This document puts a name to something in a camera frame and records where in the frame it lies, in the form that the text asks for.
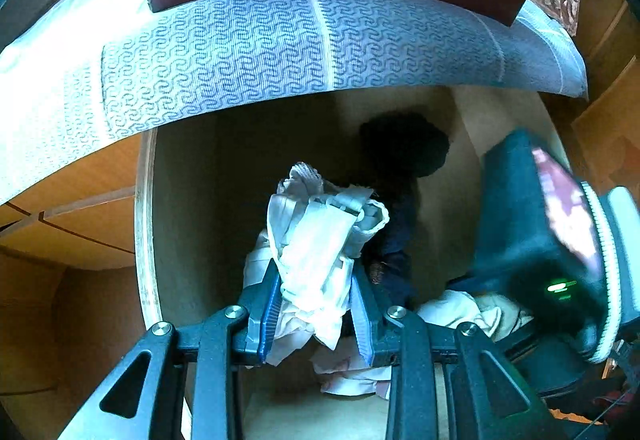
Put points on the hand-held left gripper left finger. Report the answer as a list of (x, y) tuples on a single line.
[(265, 320)]

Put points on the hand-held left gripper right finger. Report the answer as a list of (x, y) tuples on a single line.
[(364, 325)]

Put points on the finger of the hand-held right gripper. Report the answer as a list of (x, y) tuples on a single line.
[(550, 370)]

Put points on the cream white garment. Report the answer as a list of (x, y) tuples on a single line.
[(310, 245)]

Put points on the navy patterned garment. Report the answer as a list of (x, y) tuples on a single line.
[(397, 230)]

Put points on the wooden drawer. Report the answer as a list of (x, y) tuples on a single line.
[(200, 220)]

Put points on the pale pink white garment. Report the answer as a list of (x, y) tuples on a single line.
[(350, 382)]

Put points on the blue patterned cloth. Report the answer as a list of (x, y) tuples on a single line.
[(225, 55)]

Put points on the orange wooden bed frame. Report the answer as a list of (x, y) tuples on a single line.
[(60, 245)]

